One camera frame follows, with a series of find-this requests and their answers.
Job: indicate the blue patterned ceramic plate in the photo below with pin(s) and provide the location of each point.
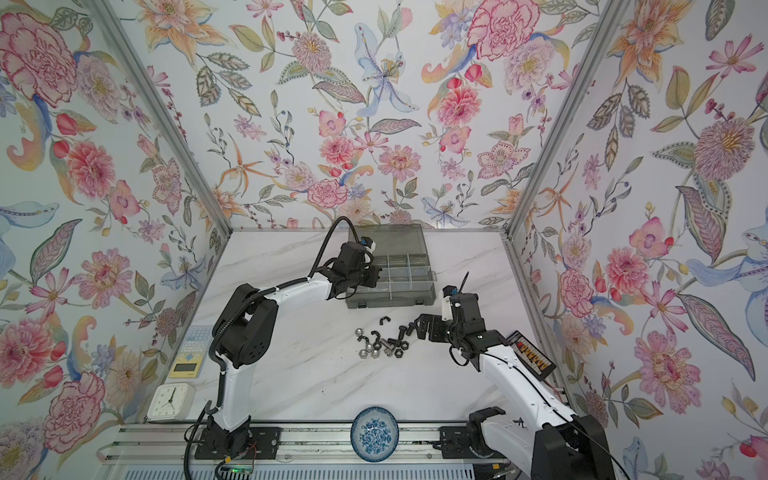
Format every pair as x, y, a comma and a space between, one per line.
374, 434

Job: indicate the black case of bits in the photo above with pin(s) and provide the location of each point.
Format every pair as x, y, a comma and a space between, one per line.
535, 361

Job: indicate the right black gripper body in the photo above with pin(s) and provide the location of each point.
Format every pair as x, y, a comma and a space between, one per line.
456, 335

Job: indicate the yellow grey calculator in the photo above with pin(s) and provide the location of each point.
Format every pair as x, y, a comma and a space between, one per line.
192, 353

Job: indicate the white analog clock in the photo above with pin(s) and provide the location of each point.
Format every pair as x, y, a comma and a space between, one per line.
171, 402

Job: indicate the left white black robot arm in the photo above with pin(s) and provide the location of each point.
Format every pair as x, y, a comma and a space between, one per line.
243, 332

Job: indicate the pile of nuts and bolts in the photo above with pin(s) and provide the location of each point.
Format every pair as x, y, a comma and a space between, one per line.
374, 350

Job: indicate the grey compartment organizer box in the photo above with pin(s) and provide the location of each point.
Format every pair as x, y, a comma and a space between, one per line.
406, 278

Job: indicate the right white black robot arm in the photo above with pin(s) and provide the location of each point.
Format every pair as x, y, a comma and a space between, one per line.
537, 433

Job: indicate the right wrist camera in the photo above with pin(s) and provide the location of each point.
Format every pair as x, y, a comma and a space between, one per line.
446, 304

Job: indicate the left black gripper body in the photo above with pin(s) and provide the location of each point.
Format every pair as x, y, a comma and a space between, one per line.
353, 278

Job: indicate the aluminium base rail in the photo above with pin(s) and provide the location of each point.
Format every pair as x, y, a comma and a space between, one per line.
289, 444

